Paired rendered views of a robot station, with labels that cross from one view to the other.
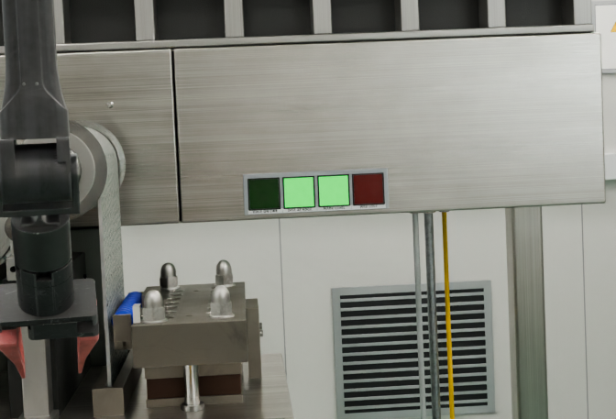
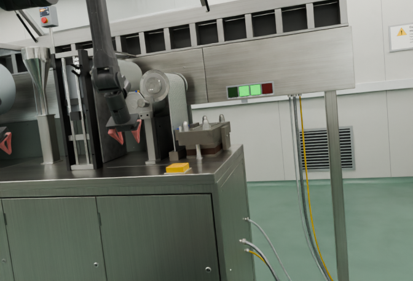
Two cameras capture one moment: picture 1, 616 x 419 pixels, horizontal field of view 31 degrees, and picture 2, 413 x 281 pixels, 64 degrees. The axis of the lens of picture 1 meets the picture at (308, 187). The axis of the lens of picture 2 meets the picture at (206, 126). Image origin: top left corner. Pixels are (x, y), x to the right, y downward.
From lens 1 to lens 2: 42 cm
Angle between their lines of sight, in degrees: 19
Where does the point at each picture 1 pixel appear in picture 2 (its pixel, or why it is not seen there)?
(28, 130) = (100, 64)
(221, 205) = (219, 96)
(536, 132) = (327, 64)
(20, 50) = (95, 39)
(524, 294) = (330, 123)
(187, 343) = (194, 137)
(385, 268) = (314, 122)
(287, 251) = (281, 118)
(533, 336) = (334, 138)
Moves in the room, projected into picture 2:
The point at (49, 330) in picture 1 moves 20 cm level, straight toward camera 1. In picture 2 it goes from (121, 128) to (96, 136)
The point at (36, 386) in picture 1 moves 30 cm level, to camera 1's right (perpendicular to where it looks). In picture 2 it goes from (151, 150) to (213, 147)
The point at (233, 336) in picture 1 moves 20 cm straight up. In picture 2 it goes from (208, 135) to (203, 89)
